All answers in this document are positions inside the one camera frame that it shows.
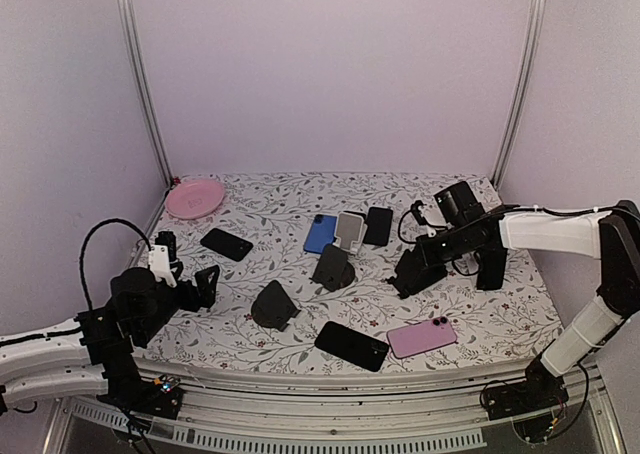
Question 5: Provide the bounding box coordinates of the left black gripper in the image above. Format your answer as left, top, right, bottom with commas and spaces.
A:
136, 265, 220, 344

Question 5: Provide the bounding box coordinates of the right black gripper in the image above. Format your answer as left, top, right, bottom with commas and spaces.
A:
411, 222, 471, 269

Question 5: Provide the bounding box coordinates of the black phone blue case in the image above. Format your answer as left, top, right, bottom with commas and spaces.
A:
476, 248, 508, 291

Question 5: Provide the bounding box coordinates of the black folding phone stand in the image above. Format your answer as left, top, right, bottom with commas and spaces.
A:
387, 250, 448, 299

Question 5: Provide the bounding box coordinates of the black phone teal edge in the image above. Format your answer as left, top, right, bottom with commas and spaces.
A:
363, 206, 393, 247

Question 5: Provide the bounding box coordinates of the white grey phone stand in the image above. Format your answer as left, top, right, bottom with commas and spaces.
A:
333, 211, 368, 255

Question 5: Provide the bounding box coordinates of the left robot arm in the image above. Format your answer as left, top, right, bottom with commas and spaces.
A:
1, 266, 220, 420

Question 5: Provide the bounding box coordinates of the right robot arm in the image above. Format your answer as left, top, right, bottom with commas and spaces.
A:
411, 182, 639, 410

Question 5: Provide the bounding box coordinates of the black phone far left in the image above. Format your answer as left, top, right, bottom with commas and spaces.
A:
200, 228, 254, 262

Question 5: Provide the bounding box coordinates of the black round base stand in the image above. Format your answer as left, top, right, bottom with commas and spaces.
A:
250, 280, 300, 332

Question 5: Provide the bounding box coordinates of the pink phone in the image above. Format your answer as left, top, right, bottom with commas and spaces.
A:
386, 316, 458, 359

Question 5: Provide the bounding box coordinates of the black upright phone stand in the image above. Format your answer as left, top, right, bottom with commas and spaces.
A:
311, 244, 355, 292

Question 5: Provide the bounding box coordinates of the black phone front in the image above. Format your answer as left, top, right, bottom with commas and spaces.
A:
314, 321, 390, 372

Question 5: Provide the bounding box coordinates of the pink plate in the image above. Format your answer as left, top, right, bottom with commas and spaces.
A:
165, 179, 225, 220

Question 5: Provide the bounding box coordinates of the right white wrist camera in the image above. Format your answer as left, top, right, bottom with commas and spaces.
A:
410, 200, 445, 237

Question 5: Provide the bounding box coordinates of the left black cable loop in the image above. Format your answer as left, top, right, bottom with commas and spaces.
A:
79, 217, 154, 310

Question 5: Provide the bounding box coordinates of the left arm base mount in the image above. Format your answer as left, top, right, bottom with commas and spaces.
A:
113, 374, 184, 420

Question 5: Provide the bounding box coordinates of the right aluminium frame post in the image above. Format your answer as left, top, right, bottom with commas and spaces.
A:
491, 0, 546, 190

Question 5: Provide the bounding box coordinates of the aluminium frame post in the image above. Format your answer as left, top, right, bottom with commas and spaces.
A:
491, 0, 546, 190
116, 0, 173, 189

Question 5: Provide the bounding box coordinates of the front aluminium rail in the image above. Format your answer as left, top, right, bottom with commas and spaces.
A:
44, 361, 625, 453

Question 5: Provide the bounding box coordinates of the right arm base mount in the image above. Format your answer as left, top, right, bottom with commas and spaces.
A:
479, 377, 569, 444

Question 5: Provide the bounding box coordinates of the left aluminium frame post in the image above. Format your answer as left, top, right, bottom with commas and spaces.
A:
116, 0, 173, 189

